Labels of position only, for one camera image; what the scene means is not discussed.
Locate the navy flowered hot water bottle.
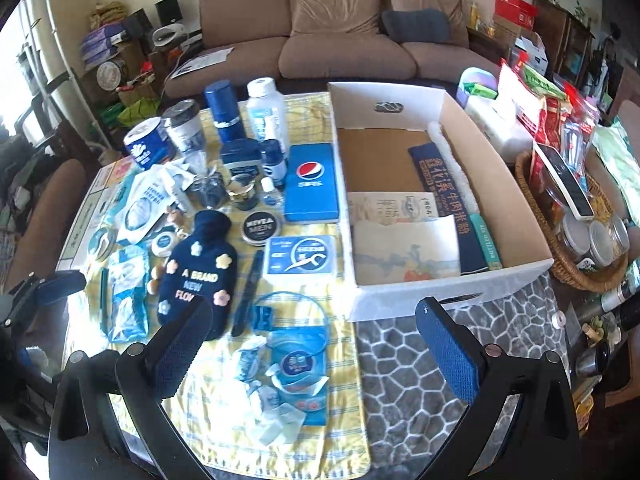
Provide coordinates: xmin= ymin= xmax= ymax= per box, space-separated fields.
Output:
xmin=157 ymin=210 xmax=237 ymax=342

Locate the white appliance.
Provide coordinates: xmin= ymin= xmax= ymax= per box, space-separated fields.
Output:
xmin=152 ymin=22 xmax=188 ymax=46

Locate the clear wrapper packet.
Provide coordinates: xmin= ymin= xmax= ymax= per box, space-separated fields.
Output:
xmin=232 ymin=337 xmax=268 ymax=381

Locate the brown sofa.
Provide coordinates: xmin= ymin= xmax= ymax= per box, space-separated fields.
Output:
xmin=164 ymin=0 xmax=501 ymax=103

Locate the wicker basket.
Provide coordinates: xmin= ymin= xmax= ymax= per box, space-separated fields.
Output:
xmin=515 ymin=149 xmax=631 ymax=293

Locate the red box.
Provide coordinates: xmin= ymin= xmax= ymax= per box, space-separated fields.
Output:
xmin=495 ymin=0 xmax=538 ymax=28

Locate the dark glass jar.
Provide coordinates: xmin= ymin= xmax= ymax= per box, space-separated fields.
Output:
xmin=227 ymin=172 xmax=261 ymax=211

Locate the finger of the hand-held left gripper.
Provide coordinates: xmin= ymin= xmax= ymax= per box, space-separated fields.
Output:
xmin=7 ymin=270 xmax=87 ymax=311

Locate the green white pack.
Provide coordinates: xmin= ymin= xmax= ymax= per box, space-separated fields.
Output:
xmin=460 ymin=67 xmax=501 ymax=101

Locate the black speaker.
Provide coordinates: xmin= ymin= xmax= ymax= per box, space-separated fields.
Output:
xmin=155 ymin=0 xmax=182 ymax=25

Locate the white face mask packet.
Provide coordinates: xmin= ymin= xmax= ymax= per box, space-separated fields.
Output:
xmin=114 ymin=165 xmax=196 ymax=246

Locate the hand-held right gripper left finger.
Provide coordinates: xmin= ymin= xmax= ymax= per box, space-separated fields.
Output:
xmin=47 ymin=296 xmax=215 ymax=480

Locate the blue hair clip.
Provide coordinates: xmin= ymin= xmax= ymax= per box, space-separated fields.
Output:
xmin=251 ymin=305 xmax=276 ymax=333

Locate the dark blue cylinder bottle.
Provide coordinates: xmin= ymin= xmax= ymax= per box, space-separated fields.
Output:
xmin=203 ymin=81 xmax=247 ymax=143

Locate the small white blue sachet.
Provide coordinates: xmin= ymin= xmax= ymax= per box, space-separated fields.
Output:
xmin=247 ymin=380 xmax=283 ymax=413

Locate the blue printed toilet paper roll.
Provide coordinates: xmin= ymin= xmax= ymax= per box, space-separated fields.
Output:
xmin=123 ymin=116 xmax=176 ymax=170

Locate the clear plastic wrapper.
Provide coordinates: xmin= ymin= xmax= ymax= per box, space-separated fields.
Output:
xmin=247 ymin=402 xmax=307 ymax=445

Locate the white paper sheet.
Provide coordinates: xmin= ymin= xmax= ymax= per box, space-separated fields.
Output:
xmin=170 ymin=46 xmax=235 ymax=81

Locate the green bag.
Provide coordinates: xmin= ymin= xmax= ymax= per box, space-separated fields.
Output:
xmin=117 ymin=92 xmax=161 ymax=121

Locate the black item in plastic bag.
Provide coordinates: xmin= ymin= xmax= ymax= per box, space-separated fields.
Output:
xmin=187 ymin=170 xmax=231 ymax=211

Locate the small round white tin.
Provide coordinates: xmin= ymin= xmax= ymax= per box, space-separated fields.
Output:
xmin=150 ymin=230 xmax=177 ymax=257

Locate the blue cream jar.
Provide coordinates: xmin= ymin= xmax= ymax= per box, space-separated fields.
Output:
xmin=220 ymin=140 xmax=262 ymax=181

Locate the metal cup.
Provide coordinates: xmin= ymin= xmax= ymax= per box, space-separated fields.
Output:
xmin=575 ymin=342 xmax=611 ymax=378

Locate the stack of blue boxes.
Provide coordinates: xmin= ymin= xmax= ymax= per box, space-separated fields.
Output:
xmin=80 ymin=27 xmax=128 ymax=63

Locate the wooden cabinet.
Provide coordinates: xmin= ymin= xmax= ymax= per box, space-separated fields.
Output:
xmin=530 ymin=0 xmax=596 ymax=86

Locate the blue white floss box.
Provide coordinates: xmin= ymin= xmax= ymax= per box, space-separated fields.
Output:
xmin=263 ymin=235 xmax=337 ymax=278

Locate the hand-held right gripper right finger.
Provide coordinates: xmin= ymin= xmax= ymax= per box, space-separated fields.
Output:
xmin=415 ymin=296 xmax=583 ymax=480

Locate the white device dark screen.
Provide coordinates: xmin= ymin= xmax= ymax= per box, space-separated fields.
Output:
xmin=534 ymin=142 xmax=595 ymax=222

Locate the white bottle blue label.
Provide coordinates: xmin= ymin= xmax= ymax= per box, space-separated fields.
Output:
xmin=246 ymin=77 xmax=290 ymax=156

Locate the small clear bottle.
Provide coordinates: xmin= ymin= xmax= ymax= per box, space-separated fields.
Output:
xmin=260 ymin=179 xmax=286 ymax=216

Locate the white flat board box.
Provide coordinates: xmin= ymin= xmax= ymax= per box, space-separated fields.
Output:
xmin=55 ymin=157 xmax=136 ymax=271

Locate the beige illustrated box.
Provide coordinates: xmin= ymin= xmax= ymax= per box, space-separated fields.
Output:
xmin=351 ymin=214 xmax=462 ymax=288

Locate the teal pen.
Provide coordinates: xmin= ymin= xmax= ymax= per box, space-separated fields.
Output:
xmin=99 ymin=267 xmax=111 ymax=336

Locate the brown chair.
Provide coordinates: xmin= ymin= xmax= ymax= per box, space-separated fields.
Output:
xmin=5 ymin=157 xmax=88 ymax=291

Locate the clear tumbler dark lid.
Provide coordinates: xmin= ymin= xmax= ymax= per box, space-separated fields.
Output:
xmin=161 ymin=100 xmax=206 ymax=156

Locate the small navy bottle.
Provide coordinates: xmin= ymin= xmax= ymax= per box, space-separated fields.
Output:
xmin=259 ymin=140 xmax=288 ymax=186

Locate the red snack packet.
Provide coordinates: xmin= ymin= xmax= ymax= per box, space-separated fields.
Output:
xmin=535 ymin=95 xmax=573 ymax=161

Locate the round black tin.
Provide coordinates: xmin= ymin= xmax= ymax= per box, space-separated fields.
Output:
xmin=240 ymin=211 xmax=275 ymax=247

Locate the yellow striped cloth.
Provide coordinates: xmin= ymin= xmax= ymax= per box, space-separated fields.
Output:
xmin=60 ymin=92 xmax=371 ymax=480

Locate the blue clear packet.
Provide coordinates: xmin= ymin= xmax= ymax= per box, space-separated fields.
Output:
xmin=107 ymin=246 xmax=151 ymax=343

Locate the blue rectangular tin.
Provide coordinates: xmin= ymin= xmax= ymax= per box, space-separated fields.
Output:
xmin=284 ymin=143 xmax=342 ymax=224

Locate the dark blue cushion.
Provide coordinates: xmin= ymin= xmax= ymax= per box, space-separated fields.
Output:
xmin=382 ymin=8 xmax=452 ymax=45

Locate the blue packet round label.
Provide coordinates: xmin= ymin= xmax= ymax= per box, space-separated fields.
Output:
xmin=267 ymin=327 xmax=331 ymax=426

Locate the white tissue pack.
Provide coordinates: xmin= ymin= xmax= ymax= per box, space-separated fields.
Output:
xmin=465 ymin=95 xmax=533 ymax=163

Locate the teal round item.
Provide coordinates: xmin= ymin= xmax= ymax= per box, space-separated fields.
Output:
xmin=87 ymin=225 xmax=121 ymax=263

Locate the pale green cloth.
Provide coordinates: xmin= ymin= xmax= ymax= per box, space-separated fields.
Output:
xmin=592 ymin=125 xmax=640 ymax=211

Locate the thin blue hoop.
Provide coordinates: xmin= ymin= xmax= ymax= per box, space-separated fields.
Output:
xmin=252 ymin=290 xmax=332 ymax=361

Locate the navy packet gold lettering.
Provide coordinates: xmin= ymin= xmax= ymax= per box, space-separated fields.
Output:
xmin=407 ymin=142 xmax=488 ymax=273

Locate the glass jar metal lid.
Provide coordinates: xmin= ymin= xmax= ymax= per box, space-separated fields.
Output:
xmin=560 ymin=217 xmax=593 ymax=263
xmin=610 ymin=214 xmax=631 ymax=256
xmin=589 ymin=220 xmax=618 ymax=267

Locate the white cardboard box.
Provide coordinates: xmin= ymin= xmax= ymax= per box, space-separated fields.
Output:
xmin=326 ymin=81 xmax=555 ymax=322

